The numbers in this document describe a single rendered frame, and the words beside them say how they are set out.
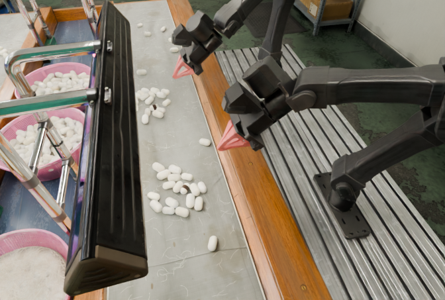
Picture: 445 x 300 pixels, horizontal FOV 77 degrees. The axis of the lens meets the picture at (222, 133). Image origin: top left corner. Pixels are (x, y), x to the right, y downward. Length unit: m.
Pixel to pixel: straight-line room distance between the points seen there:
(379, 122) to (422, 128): 1.67
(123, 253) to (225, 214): 0.42
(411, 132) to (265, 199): 0.33
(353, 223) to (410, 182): 1.18
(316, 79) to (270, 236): 0.35
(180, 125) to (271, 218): 0.42
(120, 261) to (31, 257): 0.50
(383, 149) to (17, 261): 0.82
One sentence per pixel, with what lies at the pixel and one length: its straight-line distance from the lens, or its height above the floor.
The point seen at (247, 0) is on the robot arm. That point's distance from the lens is 0.95.
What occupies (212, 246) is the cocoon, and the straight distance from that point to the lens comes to 0.65.
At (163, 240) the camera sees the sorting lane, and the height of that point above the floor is 0.74.
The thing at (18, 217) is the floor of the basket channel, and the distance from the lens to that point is 0.94.
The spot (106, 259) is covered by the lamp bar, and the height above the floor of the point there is 1.10.
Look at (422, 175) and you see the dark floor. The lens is 2.06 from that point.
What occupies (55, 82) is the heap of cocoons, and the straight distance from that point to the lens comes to 1.25.
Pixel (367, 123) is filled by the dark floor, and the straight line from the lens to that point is 2.24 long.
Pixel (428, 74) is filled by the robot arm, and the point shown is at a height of 1.10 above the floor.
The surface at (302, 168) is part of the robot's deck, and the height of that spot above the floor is 0.65.
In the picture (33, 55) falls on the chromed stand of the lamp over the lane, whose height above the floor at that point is 1.11.
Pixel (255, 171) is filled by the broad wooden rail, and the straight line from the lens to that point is 0.75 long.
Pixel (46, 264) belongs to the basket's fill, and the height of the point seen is 0.73.
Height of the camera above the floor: 1.36
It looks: 45 degrees down
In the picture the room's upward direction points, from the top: straight up
